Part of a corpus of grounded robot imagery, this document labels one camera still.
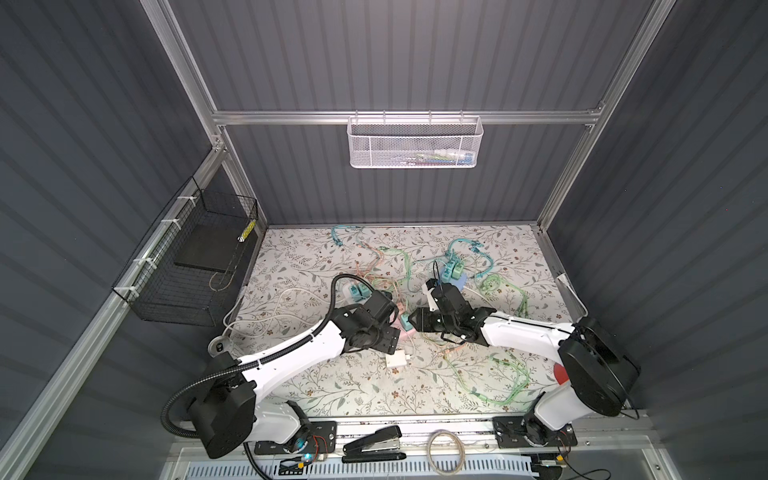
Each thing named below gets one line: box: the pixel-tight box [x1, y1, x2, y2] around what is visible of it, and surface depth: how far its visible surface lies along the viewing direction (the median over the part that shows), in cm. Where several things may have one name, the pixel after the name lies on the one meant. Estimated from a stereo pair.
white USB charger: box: [386, 350, 411, 367], surface depth 86 cm
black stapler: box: [342, 425, 407, 464], surface depth 72 cm
